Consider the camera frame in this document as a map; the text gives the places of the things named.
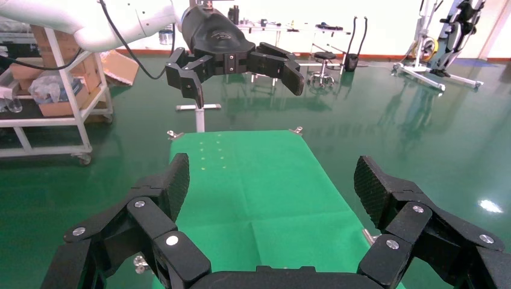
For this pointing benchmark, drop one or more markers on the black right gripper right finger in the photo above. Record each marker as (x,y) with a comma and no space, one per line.
(411,227)

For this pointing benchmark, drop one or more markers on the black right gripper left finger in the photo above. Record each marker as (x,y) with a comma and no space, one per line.
(151,223)

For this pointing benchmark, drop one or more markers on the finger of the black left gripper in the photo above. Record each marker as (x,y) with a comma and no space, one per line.
(185,77)
(275,64)

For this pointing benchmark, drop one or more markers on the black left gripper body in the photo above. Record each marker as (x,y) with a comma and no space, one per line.
(215,36)

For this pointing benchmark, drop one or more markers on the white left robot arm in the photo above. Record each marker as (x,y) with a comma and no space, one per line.
(119,20)

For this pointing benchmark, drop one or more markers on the flattened brown cardboard sheet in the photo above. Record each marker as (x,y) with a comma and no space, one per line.
(119,68)

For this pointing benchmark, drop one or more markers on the stacked brown cardboard boxes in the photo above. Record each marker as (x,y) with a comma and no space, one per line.
(86,72)

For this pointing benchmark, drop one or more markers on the low brown cardboard box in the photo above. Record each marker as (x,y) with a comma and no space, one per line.
(60,109)

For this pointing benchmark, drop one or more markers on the small brown cardboard box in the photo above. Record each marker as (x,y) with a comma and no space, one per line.
(24,72)

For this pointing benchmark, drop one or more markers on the black bottle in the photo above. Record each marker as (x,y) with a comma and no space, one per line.
(234,15)

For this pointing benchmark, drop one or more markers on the silver binder clip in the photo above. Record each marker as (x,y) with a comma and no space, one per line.
(296,130)
(174,135)
(140,265)

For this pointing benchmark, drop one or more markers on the white T-shaped table foot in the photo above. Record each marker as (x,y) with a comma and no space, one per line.
(199,119)

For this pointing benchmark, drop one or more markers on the white bucket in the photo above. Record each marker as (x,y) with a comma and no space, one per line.
(165,37)

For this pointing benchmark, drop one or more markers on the black round stool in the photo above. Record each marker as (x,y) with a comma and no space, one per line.
(324,56)

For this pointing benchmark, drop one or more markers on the black flat tool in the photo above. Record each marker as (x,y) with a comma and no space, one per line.
(329,27)

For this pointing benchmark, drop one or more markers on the green cloth with yellow stars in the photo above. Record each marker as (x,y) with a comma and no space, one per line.
(259,191)

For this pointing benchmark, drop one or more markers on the clear plastic bag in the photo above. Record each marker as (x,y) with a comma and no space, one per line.
(50,89)

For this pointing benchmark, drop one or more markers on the white metal floor stand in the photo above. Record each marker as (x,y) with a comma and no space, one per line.
(423,77)

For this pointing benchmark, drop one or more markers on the white metal shelf cart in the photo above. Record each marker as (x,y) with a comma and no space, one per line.
(40,121)

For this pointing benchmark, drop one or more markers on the yellow round reel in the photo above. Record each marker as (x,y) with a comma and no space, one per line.
(428,47)

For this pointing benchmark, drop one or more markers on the clear plastic container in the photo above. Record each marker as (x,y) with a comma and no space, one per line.
(12,103)

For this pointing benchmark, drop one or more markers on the black hanging robot machine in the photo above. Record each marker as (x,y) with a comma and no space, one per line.
(455,36)

